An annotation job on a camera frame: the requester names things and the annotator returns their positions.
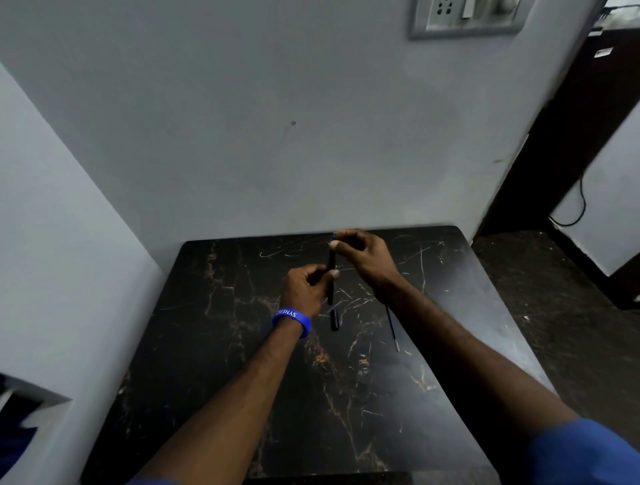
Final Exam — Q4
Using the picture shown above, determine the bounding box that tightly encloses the person's right hand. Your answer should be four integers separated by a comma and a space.
329, 229, 404, 299

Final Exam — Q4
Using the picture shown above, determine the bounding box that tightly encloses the person's left hand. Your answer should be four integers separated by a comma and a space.
279, 264, 341, 321

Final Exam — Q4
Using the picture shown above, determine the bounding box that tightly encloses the black pen barrel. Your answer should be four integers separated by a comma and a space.
327, 234, 337, 306

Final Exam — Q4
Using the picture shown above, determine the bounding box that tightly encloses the person's left forearm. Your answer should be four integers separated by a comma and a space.
126, 320, 312, 485

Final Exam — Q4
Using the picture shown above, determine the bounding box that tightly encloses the person's right forearm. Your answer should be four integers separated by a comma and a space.
376, 280, 582, 453

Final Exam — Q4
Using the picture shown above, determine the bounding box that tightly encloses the blue rubber wristband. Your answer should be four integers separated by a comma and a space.
272, 307, 313, 340

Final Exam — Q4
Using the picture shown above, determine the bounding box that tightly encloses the thin blue pen refill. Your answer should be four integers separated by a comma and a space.
385, 305, 401, 353

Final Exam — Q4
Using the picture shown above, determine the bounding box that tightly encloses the dark wooden door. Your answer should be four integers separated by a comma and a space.
474, 24, 640, 311

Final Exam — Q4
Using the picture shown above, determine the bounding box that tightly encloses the blue shirt sleeve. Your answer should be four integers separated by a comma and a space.
524, 418, 640, 485

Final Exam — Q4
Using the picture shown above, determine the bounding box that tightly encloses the blue cloth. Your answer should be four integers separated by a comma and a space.
0, 374, 40, 481

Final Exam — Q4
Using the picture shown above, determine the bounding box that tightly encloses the black cable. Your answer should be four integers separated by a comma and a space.
549, 174, 587, 228

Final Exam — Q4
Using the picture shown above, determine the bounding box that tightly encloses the grey wall switch board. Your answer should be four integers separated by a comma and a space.
407, 0, 536, 42

